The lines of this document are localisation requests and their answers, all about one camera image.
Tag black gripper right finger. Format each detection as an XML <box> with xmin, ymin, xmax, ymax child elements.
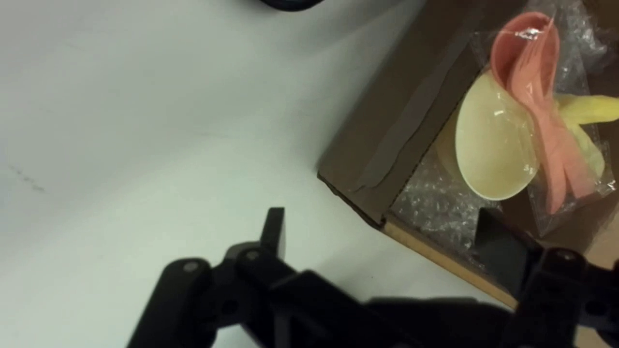
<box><xmin>474</xmin><ymin>209</ymin><xmax>619</xmax><ymax>348</ymax></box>

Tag cream plastic bowl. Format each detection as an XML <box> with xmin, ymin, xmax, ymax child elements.
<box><xmin>453</xmin><ymin>68</ymin><xmax>608</xmax><ymax>203</ymax></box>

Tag yellow plastic toy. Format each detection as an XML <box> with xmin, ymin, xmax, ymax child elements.
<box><xmin>557</xmin><ymin>95</ymin><xmax>619</xmax><ymax>124</ymax></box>

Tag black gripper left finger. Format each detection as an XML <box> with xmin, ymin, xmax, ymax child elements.
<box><xmin>128</xmin><ymin>207</ymin><xmax>362</xmax><ymax>348</ymax></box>

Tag pink plastic spoon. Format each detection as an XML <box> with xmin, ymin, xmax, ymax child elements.
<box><xmin>490</xmin><ymin>12</ymin><xmax>598</xmax><ymax>215</ymax></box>

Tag brown cardboard box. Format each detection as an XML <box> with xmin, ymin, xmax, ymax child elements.
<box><xmin>316</xmin><ymin>0</ymin><xmax>619</xmax><ymax>348</ymax></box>

